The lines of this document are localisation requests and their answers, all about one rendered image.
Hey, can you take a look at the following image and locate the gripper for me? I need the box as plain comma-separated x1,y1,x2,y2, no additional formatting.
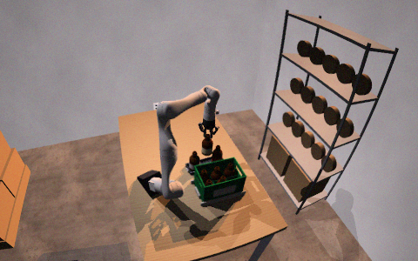
199,118,219,139

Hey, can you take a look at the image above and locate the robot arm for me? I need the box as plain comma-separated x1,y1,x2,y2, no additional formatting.
148,85,220,199

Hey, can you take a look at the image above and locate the dark green crate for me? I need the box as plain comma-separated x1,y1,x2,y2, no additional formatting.
194,157,246,202

